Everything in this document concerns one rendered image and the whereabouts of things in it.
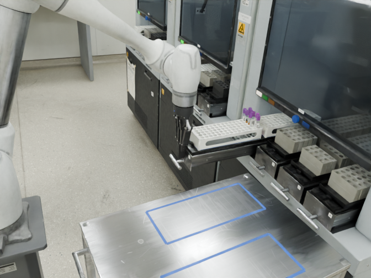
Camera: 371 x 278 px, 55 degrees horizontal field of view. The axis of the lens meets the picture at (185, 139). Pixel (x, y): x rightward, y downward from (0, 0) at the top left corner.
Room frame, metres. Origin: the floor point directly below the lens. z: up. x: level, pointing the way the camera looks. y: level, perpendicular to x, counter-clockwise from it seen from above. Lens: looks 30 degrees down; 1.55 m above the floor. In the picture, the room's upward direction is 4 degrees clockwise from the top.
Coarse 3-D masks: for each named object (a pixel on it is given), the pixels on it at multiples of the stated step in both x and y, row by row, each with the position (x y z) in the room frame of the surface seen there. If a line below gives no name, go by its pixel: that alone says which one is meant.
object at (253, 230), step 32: (192, 192) 0.91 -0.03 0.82; (224, 192) 0.92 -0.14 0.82; (256, 192) 0.93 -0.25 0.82; (96, 224) 0.74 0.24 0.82; (128, 224) 0.75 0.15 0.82; (160, 224) 0.75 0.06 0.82; (192, 224) 0.76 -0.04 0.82; (224, 224) 0.77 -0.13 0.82; (256, 224) 0.78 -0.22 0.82; (288, 224) 0.79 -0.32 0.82; (96, 256) 0.63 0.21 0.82; (128, 256) 0.63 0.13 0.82; (160, 256) 0.64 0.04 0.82; (192, 256) 0.65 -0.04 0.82; (224, 256) 0.65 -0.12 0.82; (256, 256) 0.66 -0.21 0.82; (288, 256) 0.67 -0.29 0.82; (320, 256) 0.67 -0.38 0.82
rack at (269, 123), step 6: (276, 114) 1.45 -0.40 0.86; (282, 114) 1.46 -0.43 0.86; (264, 120) 1.38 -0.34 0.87; (270, 120) 1.39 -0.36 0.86; (276, 120) 1.39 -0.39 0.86; (282, 120) 1.39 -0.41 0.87; (288, 120) 1.40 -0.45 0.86; (264, 126) 1.33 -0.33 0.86; (270, 126) 1.32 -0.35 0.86; (276, 126) 1.33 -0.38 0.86; (282, 126) 1.35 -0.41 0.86; (288, 126) 1.45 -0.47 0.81; (264, 132) 1.32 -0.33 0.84; (270, 132) 1.32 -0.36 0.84; (276, 132) 1.38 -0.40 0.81
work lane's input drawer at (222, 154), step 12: (192, 144) 1.21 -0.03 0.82; (240, 144) 1.25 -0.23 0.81; (252, 144) 1.27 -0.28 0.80; (264, 144) 1.29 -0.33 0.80; (192, 156) 1.15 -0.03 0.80; (204, 156) 1.17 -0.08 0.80; (216, 156) 1.19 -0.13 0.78; (228, 156) 1.22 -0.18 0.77; (240, 156) 1.24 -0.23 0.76; (180, 168) 1.14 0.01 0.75
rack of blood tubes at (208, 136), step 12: (240, 120) 1.37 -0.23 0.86; (192, 132) 1.23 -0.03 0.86; (204, 132) 1.23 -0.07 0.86; (216, 132) 1.25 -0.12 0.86; (228, 132) 1.25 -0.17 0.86; (240, 132) 1.26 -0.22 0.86; (252, 132) 1.28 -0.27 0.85; (204, 144) 1.19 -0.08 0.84; (216, 144) 1.21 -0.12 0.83; (228, 144) 1.23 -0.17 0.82
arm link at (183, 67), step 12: (180, 48) 1.18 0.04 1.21; (192, 48) 1.18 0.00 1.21; (168, 60) 1.22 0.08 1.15; (180, 60) 1.16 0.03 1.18; (192, 60) 1.16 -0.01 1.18; (168, 72) 1.20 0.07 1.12; (180, 72) 1.15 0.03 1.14; (192, 72) 1.15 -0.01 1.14; (180, 84) 1.15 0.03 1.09; (192, 84) 1.15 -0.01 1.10
